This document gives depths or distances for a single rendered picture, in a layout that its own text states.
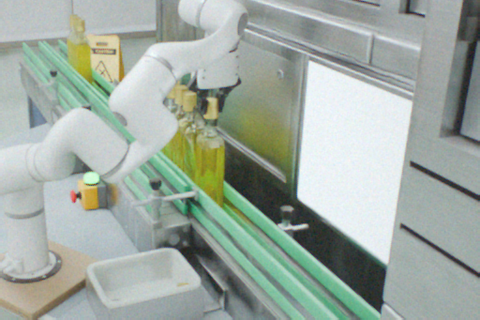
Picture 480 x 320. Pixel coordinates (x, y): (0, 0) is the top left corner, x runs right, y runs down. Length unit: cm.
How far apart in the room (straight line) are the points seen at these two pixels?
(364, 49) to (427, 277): 67
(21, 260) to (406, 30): 98
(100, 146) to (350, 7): 54
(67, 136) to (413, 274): 75
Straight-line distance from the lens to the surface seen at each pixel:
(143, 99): 120
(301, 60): 139
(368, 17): 126
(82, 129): 123
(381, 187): 124
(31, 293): 155
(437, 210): 62
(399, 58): 117
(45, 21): 752
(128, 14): 777
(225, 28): 127
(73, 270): 161
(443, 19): 59
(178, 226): 157
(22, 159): 137
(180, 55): 125
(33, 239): 157
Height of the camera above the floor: 163
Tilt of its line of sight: 23 degrees down
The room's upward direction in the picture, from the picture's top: straight up
